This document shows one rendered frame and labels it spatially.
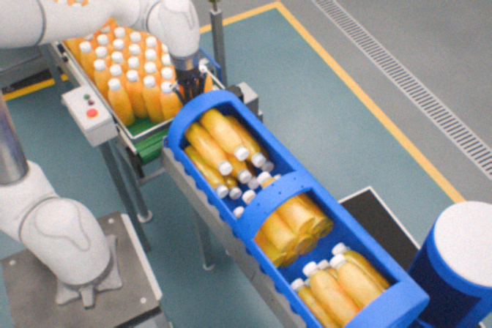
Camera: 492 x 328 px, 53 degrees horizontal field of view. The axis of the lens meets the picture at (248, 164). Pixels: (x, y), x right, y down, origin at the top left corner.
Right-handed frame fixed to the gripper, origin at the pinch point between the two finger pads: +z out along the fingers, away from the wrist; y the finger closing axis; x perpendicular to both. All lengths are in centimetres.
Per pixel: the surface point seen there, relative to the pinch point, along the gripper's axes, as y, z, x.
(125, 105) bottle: 13.9, 15.3, -29.3
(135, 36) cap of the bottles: -3, 6, -51
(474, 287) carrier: -34, 15, 93
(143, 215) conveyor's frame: 19, 111, -44
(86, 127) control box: 31.3, 6.0, -19.4
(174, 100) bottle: -0.8, 11.1, -16.9
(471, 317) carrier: -39, 36, 97
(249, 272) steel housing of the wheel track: 11, 29, 47
